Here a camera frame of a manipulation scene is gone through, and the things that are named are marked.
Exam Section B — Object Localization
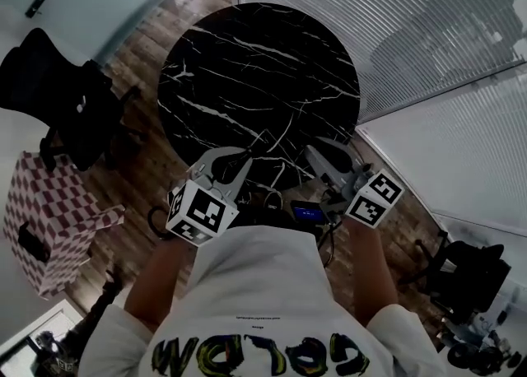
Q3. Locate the person's right shoe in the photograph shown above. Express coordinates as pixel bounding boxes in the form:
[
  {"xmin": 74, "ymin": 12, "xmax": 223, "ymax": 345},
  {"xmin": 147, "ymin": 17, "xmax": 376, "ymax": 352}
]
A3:
[{"xmin": 262, "ymin": 187, "xmax": 286, "ymax": 212}]

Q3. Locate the metal door handle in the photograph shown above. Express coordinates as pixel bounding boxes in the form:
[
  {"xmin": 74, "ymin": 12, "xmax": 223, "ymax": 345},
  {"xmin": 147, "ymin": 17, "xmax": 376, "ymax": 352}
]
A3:
[{"xmin": 25, "ymin": 0, "xmax": 54, "ymax": 20}]

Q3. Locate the dark equipment pile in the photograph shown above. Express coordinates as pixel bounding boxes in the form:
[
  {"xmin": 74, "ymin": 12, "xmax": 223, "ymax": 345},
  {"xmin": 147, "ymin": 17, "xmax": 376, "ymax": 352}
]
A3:
[{"xmin": 436, "ymin": 308, "xmax": 527, "ymax": 373}]

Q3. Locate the black mesh office chair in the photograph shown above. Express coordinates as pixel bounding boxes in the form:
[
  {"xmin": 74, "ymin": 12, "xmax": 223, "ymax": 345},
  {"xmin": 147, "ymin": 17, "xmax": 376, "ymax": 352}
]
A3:
[{"xmin": 0, "ymin": 28, "xmax": 144, "ymax": 174}]

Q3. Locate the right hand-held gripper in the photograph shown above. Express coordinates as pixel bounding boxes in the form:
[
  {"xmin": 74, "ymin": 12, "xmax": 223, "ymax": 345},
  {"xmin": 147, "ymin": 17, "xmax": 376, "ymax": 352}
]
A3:
[{"xmin": 305, "ymin": 137, "xmax": 406, "ymax": 230}]

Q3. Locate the red white checkered box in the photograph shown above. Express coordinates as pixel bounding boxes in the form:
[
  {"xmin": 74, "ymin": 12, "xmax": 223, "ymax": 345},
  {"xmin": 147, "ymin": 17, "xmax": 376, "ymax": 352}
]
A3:
[{"xmin": 2, "ymin": 150, "xmax": 127, "ymax": 301}]

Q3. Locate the black cable loop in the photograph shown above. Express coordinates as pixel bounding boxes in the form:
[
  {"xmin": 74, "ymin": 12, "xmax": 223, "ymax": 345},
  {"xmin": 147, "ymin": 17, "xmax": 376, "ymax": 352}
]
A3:
[{"xmin": 147, "ymin": 205, "xmax": 175, "ymax": 241}]

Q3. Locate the small blue-screen device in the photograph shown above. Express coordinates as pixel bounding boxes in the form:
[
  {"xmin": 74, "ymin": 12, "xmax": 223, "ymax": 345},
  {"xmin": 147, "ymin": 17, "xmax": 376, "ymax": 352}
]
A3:
[{"xmin": 289, "ymin": 199, "xmax": 327, "ymax": 225}]

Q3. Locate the black office chair with armrests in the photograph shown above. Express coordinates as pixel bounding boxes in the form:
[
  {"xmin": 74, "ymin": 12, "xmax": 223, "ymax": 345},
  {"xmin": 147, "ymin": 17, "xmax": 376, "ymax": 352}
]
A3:
[{"xmin": 400, "ymin": 230, "xmax": 512, "ymax": 326}]

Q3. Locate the thin black cable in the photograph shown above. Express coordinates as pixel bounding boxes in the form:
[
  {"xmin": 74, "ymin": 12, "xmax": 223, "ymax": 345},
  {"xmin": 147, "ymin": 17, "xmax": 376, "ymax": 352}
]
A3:
[{"xmin": 315, "ymin": 217, "xmax": 343, "ymax": 268}]

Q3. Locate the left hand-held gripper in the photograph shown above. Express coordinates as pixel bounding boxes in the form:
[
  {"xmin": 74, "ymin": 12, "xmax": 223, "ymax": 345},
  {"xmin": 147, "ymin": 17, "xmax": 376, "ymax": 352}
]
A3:
[{"xmin": 166, "ymin": 146, "xmax": 254, "ymax": 249}]

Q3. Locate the person's white printed shirt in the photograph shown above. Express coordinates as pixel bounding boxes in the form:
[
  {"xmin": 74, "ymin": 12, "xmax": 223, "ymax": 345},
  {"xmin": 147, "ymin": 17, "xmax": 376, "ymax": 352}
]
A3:
[{"xmin": 77, "ymin": 225, "xmax": 449, "ymax": 377}]

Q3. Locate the person's right forearm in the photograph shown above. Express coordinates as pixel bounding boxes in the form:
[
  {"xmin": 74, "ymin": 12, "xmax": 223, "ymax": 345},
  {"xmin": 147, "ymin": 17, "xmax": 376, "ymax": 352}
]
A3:
[{"xmin": 343, "ymin": 216, "xmax": 401, "ymax": 329}]

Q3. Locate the person's left forearm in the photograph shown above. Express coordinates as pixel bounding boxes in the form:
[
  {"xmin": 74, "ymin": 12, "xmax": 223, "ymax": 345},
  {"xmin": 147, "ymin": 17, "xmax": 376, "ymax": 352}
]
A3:
[{"xmin": 123, "ymin": 238, "xmax": 198, "ymax": 333}]

